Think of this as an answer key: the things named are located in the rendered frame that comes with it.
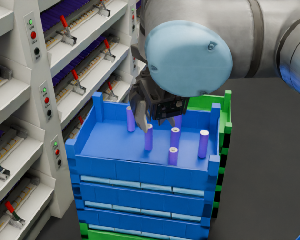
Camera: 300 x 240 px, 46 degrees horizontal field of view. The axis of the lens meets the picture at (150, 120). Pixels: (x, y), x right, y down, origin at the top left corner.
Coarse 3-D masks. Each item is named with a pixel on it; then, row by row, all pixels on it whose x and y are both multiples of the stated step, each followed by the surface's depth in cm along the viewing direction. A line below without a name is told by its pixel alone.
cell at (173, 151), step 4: (172, 148) 70; (176, 148) 70; (172, 152) 69; (176, 152) 69; (168, 156) 71; (172, 156) 70; (176, 156) 70; (168, 160) 71; (172, 160) 70; (176, 160) 71; (168, 164) 72; (172, 164) 71; (176, 164) 71
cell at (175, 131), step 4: (172, 128) 75; (176, 128) 75; (172, 132) 75; (176, 132) 74; (172, 136) 75; (176, 136) 75; (172, 140) 76; (176, 140) 76; (172, 144) 76; (176, 144) 76
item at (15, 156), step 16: (0, 128) 103; (16, 128) 101; (32, 128) 101; (0, 144) 95; (16, 144) 99; (32, 144) 102; (0, 160) 94; (16, 160) 96; (32, 160) 101; (0, 176) 90; (16, 176) 94; (0, 192) 89
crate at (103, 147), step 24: (96, 96) 83; (96, 120) 88; (120, 120) 88; (192, 120) 85; (216, 120) 81; (72, 144) 69; (96, 144) 81; (120, 144) 81; (144, 144) 81; (168, 144) 81; (192, 144) 81; (216, 144) 75; (72, 168) 73; (96, 168) 72; (120, 168) 70; (144, 168) 69; (168, 168) 68; (192, 168) 67; (216, 168) 66
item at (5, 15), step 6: (0, 0) 80; (6, 0) 79; (12, 0) 79; (0, 6) 80; (6, 6) 80; (12, 6) 80; (0, 12) 79; (6, 12) 79; (12, 12) 80; (0, 18) 77; (6, 18) 79; (12, 18) 81; (0, 24) 78; (6, 24) 80; (12, 24) 82; (0, 30) 79; (6, 30) 81
